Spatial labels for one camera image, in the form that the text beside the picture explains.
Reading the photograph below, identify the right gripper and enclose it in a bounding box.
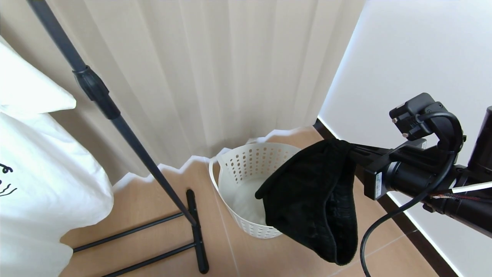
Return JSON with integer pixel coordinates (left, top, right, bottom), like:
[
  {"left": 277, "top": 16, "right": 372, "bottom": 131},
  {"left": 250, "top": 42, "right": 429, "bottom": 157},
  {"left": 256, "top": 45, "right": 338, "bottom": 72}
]
[{"left": 363, "top": 148, "right": 492, "bottom": 238}]

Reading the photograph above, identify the black garment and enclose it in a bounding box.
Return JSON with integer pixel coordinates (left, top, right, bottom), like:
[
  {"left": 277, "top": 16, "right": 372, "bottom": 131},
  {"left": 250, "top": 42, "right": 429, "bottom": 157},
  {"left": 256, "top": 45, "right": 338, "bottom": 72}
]
[{"left": 255, "top": 138, "right": 359, "bottom": 266}]

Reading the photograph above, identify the white printed t-shirt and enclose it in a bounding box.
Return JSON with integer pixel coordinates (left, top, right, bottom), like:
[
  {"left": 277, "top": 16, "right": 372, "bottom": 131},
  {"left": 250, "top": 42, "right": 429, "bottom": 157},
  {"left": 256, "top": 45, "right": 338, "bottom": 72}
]
[{"left": 0, "top": 37, "right": 115, "bottom": 277}]

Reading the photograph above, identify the white laundry basket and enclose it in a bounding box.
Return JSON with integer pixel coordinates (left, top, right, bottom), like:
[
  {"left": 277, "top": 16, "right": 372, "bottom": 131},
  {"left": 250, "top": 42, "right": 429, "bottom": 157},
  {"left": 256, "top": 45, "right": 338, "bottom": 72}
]
[{"left": 209, "top": 142, "right": 304, "bottom": 240}]

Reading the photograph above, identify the black clothes rack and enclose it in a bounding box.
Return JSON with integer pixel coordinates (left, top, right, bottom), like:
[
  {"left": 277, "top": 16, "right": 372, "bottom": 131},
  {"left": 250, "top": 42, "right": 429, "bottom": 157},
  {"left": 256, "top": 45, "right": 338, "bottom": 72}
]
[{"left": 26, "top": 0, "right": 210, "bottom": 277}]

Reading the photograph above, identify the beige curtain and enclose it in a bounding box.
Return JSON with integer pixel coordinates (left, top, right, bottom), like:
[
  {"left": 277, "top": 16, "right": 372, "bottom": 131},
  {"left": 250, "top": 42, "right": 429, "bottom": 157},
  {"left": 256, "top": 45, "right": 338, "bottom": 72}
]
[{"left": 0, "top": 0, "right": 366, "bottom": 185}]

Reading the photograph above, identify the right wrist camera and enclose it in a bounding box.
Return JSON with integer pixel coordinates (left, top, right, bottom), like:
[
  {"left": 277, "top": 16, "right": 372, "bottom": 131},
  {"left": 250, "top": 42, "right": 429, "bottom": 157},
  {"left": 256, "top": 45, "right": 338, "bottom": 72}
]
[{"left": 389, "top": 92, "right": 446, "bottom": 151}]

